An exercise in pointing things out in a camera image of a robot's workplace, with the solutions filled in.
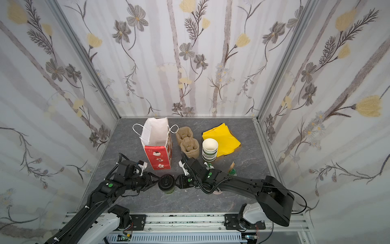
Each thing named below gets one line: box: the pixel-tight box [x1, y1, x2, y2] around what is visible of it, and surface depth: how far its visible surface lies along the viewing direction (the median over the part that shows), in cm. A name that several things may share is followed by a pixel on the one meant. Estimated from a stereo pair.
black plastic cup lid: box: [157, 174, 176, 192], surface depth 77 cm
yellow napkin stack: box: [202, 123, 242, 158], surface depth 106 cm
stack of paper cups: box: [202, 137, 219, 163], surface depth 85 cm
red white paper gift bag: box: [132, 117, 179, 171], surface depth 85 cm
